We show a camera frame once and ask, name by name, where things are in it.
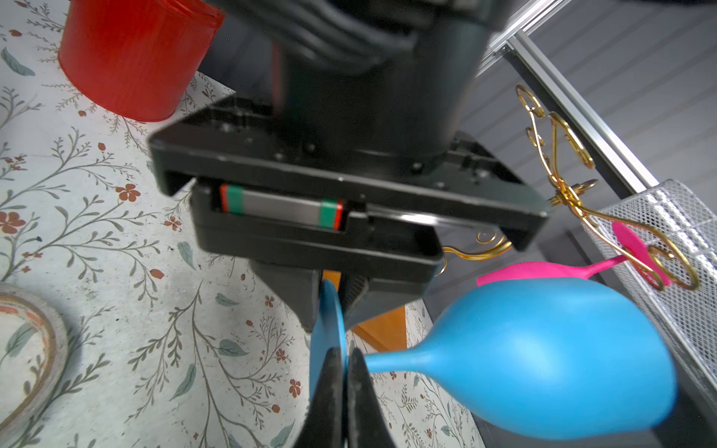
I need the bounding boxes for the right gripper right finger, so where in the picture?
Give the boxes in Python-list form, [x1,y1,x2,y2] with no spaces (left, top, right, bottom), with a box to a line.
[347,348,396,448]

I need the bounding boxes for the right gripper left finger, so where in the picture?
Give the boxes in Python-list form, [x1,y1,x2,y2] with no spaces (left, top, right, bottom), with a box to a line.
[293,348,344,448]

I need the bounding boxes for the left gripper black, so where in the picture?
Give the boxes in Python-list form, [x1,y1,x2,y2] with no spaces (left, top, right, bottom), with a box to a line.
[148,95,549,330]

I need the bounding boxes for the blue wine glass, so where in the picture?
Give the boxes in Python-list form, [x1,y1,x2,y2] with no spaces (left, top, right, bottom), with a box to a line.
[309,278,678,447]

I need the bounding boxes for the pink wine glass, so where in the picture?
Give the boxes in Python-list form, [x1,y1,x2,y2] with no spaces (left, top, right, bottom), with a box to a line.
[475,220,672,287]

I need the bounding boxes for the gold wire wine glass rack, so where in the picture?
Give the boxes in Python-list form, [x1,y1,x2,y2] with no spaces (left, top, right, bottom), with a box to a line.
[476,85,700,291]

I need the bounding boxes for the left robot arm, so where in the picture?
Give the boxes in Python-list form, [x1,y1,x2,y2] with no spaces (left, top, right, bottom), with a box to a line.
[149,1,548,332]

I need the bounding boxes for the red pencil cup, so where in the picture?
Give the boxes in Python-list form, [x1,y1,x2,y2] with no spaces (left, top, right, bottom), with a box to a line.
[58,0,224,122]

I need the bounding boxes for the clear tape roll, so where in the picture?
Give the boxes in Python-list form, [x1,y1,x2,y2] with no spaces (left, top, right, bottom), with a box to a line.
[1,284,68,442]

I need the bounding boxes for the white mesh wall basket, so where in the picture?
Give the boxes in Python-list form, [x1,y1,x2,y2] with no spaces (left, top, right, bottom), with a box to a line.
[586,179,716,412]

